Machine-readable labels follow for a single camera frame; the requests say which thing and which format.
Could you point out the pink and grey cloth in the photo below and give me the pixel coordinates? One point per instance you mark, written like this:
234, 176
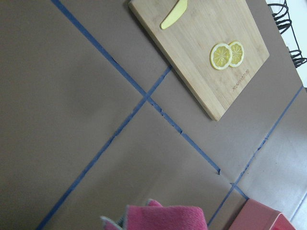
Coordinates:
154, 216

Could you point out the lemon slice near logo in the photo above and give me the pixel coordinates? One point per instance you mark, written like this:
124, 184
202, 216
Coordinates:
221, 56

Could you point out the wooden cutting board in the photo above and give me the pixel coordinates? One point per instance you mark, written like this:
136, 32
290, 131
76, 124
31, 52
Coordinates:
187, 45

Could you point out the lemon slice near knife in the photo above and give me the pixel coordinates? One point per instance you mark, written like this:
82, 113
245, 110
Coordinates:
238, 54

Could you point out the yellow plastic knife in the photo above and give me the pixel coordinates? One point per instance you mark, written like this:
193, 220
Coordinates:
176, 12

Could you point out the pink plastic bin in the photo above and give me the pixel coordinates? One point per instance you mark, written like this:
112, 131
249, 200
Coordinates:
255, 215

